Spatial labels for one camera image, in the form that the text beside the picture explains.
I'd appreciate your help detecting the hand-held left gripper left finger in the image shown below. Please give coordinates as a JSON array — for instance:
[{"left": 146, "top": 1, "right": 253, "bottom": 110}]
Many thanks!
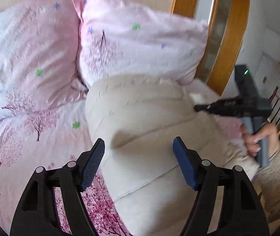
[{"left": 10, "top": 138, "right": 105, "bottom": 236}]

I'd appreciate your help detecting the beige quilted blanket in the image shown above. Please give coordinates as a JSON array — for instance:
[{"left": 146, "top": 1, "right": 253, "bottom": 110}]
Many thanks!
[{"left": 84, "top": 74, "right": 263, "bottom": 236}]

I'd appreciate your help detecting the wooden framed door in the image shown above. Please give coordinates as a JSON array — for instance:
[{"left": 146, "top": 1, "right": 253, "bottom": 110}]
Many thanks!
[{"left": 171, "top": 0, "right": 251, "bottom": 96}]

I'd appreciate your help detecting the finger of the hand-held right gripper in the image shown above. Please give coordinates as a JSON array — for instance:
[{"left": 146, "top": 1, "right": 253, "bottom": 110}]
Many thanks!
[{"left": 194, "top": 98, "right": 243, "bottom": 117}]

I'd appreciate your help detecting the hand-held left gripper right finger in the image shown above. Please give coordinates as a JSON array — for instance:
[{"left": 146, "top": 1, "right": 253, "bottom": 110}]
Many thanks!
[{"left": 173, "top": 136, "right": 270, "bottom": 236}]

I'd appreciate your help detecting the pink floral bed sheet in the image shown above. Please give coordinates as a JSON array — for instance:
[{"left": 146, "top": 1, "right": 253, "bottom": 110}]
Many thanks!
[{"left": 0, "top": 79, "right": 253, "bottom": 236}]

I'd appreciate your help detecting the person's right hand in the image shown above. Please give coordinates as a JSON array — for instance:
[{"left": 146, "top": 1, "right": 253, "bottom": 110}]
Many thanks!
[{"left": 241, "top": 123, "right": 280, "bottom": 158}]

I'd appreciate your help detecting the pink floral pillow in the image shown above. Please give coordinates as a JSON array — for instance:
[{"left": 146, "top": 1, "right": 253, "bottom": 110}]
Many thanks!
[
  {"left": 71, "top": 0, "right": 209, "bottom": 90},
  {"left": 0, "top": 0, "right": 87, "bottom": 124}
]

